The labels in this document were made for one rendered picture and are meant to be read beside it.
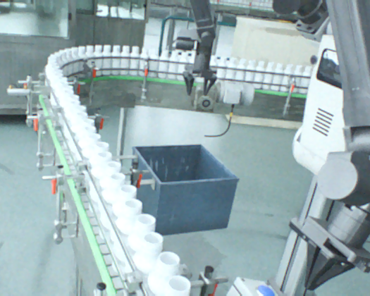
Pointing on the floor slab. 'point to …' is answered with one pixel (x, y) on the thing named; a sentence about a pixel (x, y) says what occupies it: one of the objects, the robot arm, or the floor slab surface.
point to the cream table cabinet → (270, 55)
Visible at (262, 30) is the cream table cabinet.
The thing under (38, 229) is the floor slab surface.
